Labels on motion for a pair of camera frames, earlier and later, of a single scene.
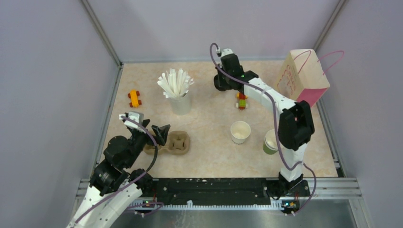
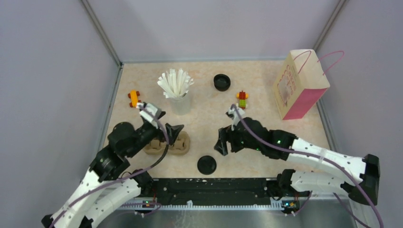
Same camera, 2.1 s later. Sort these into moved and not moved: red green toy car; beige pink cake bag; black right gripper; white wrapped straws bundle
Moved: black right gripper
Not moved: beige pink cake bag; white wrapped straws bundle; red green toy car
